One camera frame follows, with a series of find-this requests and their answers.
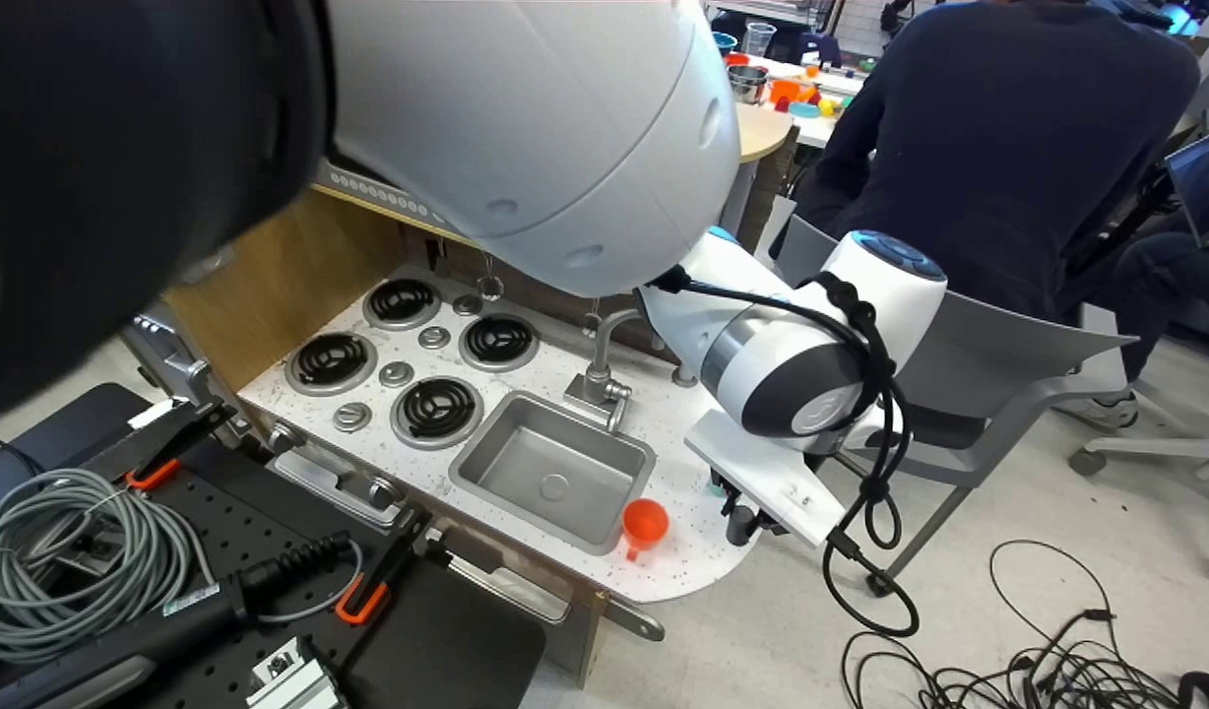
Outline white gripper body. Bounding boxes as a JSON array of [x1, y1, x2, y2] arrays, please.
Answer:
[[687, 408, 860, 556]]

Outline orange toy mug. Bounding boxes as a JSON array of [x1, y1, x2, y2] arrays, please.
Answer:
[[618, 496, 675, 564]]

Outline silver toy faucet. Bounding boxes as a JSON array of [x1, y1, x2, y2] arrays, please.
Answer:
[[562, 304, 655, 431]]

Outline grey toy sink basin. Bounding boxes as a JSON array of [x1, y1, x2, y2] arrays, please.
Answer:
[[449, 391, 663, 556]]

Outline grey plastic chair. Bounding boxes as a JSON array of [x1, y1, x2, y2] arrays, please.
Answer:
[[772, 213, 1146, 605]]

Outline black toy stove burner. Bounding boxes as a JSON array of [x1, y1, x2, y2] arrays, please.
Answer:
[[456, 312, 544, 375], [386, 375, 487, 452], [358, 278, 445, 334], [284, 327, 381, 398]]

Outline black perforated mounting board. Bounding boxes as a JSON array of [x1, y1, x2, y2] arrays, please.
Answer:
[[0, 380, 557, 709]]

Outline white background table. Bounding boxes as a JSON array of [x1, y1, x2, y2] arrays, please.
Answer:
[[704, 0, 876, 149]]

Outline white office chair base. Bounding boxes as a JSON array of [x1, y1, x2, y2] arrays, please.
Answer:
[[1069, 385, 1209, 591]]

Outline orange plastic toy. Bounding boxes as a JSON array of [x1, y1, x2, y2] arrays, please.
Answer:
[[767, 77, 822, 115]]

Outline person in dark sweater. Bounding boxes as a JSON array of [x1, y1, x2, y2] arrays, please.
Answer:
[[792, 0, 1205, 327]]

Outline seated person dark trousers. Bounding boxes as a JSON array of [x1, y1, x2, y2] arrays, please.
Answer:
[[1105, 131, 1209, 385]]

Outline wooden toy kitchen unit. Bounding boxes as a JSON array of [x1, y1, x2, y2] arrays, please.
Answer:
[[124, 103, 805, 686]]

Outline grey toy microwave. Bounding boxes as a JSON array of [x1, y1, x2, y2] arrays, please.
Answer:
[[315, 159, 443, 230]]

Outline grey toy oven door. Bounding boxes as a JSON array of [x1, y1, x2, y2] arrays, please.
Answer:
[[124, 312, 232, 412]]

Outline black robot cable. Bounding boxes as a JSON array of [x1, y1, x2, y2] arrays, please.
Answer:
[[655, 263, 927, 644]]

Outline black floor cable tangle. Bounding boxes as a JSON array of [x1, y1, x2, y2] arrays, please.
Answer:
[[834, 538, 1209, 709]]

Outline black clamp orange handle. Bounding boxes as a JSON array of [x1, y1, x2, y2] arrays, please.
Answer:
[[331, 505, 437, 631], [117, 398, 242, 502]]

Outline silver metal bracket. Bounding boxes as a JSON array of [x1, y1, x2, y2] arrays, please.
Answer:
[[244, 637, 340, 709]]

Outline grey coiled cable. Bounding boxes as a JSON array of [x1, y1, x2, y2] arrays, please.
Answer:
[[0, 465, 219, 666]]

